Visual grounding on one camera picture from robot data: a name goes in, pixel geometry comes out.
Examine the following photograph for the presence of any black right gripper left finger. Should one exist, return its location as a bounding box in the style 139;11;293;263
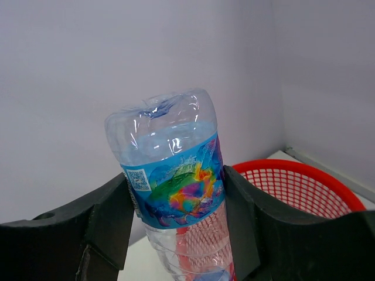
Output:
1;174;134;280

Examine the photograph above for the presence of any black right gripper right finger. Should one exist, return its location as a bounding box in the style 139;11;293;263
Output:
223;166;374;280

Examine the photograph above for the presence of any red mesh plastic basket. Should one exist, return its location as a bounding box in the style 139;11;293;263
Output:
232;159;369;220

